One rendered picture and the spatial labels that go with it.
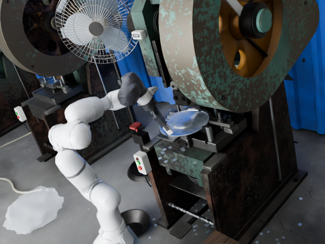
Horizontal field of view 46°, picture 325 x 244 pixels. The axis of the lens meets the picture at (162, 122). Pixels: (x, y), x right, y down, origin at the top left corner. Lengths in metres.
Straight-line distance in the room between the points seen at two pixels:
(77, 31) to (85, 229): 1.42
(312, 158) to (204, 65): 1.75
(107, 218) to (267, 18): 1.15
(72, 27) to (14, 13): 0.45
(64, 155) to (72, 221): 1.49
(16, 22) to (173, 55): 1.68
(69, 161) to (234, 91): 0.77
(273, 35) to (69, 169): 1.19
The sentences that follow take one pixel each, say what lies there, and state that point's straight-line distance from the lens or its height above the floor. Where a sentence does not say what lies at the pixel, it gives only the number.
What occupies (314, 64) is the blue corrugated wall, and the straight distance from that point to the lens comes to 3.06.
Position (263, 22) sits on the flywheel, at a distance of 1.74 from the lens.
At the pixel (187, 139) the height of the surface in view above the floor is 0.71.
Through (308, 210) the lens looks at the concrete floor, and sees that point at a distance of 2.67.
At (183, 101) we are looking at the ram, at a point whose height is 0.91.
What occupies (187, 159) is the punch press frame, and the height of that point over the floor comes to 0.63.
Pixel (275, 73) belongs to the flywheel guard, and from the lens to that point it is 1.99.
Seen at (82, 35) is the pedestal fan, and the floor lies 1.26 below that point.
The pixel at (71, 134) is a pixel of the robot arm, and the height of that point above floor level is 1.15.
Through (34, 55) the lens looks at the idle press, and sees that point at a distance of 3.08.
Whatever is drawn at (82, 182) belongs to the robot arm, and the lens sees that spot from 1.73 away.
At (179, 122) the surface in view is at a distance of 2.20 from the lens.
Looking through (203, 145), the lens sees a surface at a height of 0.67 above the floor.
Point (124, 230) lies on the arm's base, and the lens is 1.97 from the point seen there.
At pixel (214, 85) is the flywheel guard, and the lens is 1.60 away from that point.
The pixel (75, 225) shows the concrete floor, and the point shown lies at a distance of 3.05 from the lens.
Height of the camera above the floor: 1.82
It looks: 27 degrees down
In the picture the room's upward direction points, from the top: 16 degrees counter-clockwise
